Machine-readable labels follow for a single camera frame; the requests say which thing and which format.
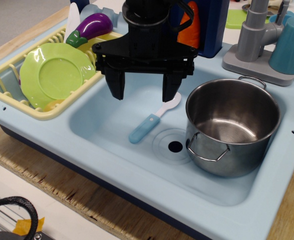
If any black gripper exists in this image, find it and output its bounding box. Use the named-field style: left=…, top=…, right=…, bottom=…
left=91, top=17, right=199, bottom=103

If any blue handled white spoon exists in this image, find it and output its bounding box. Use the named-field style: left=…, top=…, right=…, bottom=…
left=128, top=92, right=182, bottom=144

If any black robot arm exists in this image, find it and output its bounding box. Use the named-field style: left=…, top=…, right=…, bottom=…
left=92, top=0, right=198, bottom=102

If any stainless steel pot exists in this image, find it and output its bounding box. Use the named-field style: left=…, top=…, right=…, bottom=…
left=186, top=76, right=281, bottom=177

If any light blue toy sink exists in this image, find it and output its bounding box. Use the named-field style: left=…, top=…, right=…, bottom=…
left=0, top=4, right=294, bottom=240

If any orange toy carrot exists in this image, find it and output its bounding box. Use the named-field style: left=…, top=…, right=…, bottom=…
left=177, top=1, right=201, bottom=49

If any purple toy eggplant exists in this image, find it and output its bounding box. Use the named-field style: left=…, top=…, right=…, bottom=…
left=65, top=13, right=113, bottom=48

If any white plastic knife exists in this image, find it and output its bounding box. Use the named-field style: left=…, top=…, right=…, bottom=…
left=63, top=2, right=80, bottom=43

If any green plastic plate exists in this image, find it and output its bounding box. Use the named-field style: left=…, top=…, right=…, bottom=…
left=19, top=43, right=96, bottom=109

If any grey toy faucet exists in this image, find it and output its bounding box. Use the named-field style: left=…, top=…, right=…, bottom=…
left=222, top=0, right=294, bottom=87

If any green cutting board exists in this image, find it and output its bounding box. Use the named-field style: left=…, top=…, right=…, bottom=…
left=226, top=9, right=247, bottom=30

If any yellow dish rack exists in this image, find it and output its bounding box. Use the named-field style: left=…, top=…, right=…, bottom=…
left=0, top=24, right=120, bottom=121

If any teal plastic cup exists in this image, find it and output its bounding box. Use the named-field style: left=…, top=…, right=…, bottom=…
left=269, top=17, right=294, bottom=75

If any yellow masking tape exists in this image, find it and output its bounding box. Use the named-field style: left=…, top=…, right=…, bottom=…
left=12, top=217, right=45, bottom=236

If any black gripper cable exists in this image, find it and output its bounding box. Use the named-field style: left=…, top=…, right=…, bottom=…
left=167, top=0, right=195, bottom=33

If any black braided cable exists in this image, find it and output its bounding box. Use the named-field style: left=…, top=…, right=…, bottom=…
left=0, top=196, right=39, bottom=240

